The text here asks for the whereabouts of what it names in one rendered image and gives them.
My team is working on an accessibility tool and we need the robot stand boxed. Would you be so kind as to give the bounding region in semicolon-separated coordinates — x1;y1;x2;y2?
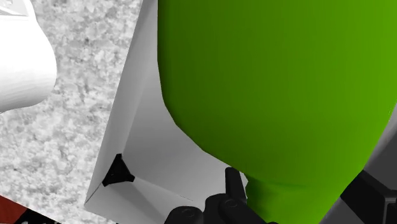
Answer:
0;193;64;224

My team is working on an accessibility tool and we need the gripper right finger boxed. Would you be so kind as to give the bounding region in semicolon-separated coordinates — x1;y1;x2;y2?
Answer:
340;170;397;224

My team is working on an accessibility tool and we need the white vase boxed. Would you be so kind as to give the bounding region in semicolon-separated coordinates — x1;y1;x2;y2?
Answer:
0;0;58;114

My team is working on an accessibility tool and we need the green vase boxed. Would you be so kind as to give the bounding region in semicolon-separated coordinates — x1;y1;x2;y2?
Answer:
157;0;397;224

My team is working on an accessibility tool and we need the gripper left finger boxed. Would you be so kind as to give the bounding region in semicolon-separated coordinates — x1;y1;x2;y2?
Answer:
164;167;268;224

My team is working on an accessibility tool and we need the white tray with black corners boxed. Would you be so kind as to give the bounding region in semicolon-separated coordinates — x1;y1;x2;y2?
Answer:
83;0;397;224

